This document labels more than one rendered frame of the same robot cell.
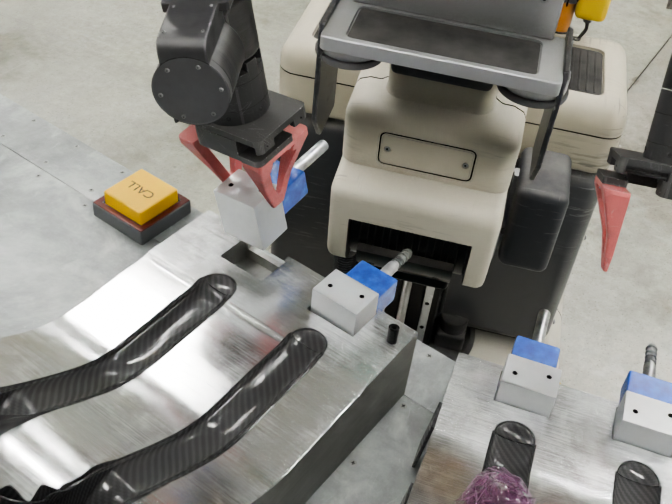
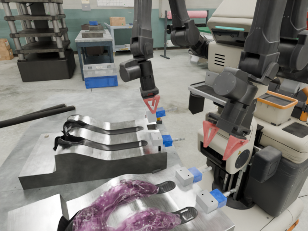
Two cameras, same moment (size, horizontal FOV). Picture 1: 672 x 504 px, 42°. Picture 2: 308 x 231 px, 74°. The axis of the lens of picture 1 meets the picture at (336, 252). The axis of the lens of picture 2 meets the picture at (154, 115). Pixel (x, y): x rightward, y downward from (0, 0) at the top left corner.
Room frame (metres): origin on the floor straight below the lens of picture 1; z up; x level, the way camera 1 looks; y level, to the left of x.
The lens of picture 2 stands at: (0.12, -0.48, 1.35)
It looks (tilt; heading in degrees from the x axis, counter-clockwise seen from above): 28 degrees down; 47
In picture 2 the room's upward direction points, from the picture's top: straight up
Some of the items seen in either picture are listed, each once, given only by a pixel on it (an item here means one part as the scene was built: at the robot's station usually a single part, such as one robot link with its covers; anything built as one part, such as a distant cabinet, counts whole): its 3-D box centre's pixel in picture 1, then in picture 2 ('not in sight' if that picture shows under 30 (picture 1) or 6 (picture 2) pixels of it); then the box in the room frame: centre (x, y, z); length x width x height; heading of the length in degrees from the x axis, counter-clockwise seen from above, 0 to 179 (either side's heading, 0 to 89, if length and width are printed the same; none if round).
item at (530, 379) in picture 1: (533, 357); (195, 174); (0.57, -0.20, 0.86); 0.13 x 0.05 x 0.05; 165
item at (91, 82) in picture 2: not in sight; (101, 79); (1.96, 3.04, 0.11); 0.61 x 0.41 x 0.22; 152
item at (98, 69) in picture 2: not in sight; (100, 69); (1.96, 3.04, 0.28); 0.61 x 0.41 x 0.15; 152
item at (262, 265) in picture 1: (255, 270); (152, 130); (0.63, 0.08, 0.87); 0.05 x 0.05 x 0.04; 58
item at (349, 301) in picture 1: (372, 285); (168, 140); (0.61, -0.04, 0.89); 0.13 x 0.05 x 0.05; 148
